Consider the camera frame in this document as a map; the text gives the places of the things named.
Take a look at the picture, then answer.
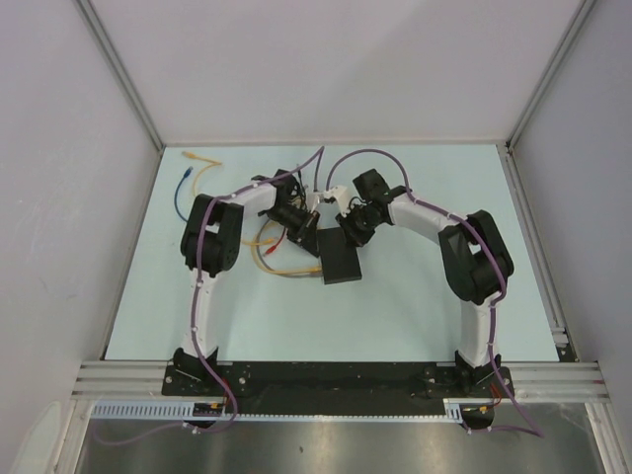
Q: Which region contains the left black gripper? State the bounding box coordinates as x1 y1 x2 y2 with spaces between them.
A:
263 203 320 258

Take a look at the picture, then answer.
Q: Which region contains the black network switch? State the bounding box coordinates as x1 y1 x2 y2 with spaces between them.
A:
317 227 362 284

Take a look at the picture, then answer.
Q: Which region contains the black ethernet cable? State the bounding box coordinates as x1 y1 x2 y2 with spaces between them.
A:
288 162 312 208

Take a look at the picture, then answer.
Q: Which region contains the grey ethernet cable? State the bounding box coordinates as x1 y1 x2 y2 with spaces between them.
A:
261 259 325 281

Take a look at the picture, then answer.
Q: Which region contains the blue ethernet cable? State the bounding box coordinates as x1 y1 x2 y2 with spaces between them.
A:
173 166 195 222

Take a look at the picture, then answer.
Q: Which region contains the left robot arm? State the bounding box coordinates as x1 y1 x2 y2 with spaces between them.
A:
173 169 319 395

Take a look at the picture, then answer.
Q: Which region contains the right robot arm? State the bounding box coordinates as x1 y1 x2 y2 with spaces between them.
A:
336 169 514 396

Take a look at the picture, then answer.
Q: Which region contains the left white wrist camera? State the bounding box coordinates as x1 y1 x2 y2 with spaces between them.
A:
307 193 322 212

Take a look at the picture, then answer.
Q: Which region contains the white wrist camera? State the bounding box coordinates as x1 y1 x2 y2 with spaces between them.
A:
322 186 353 217
307 193 322 212

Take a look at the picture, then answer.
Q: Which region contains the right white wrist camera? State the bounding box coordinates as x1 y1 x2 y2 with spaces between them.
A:
322 186 353 217

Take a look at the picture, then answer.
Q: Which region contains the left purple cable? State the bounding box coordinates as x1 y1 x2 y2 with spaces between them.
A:
93 145 327 443

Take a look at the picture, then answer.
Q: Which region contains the purple cable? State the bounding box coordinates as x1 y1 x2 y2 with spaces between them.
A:
326 147 544 438
93 145 327 443

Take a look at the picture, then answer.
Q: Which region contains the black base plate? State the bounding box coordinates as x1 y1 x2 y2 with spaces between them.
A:
162 360 514 416

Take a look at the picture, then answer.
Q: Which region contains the white slotted cable duct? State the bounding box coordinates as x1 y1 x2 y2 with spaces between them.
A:
91 401 463 424

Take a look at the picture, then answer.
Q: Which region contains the right aluminium side rail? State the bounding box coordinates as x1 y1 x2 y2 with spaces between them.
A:
496 143 579 362

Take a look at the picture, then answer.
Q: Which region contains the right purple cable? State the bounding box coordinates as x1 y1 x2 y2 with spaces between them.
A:
326 147 544 438

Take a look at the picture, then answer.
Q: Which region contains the left aluminium corner post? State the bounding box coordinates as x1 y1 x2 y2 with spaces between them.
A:
73 0 165 154

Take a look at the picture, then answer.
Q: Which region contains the aluminium corner post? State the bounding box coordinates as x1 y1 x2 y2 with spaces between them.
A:
505 0 599 150
73 0 165 154

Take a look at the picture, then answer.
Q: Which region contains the right aluminium corner post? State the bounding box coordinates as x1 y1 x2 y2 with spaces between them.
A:
505 0 599 150

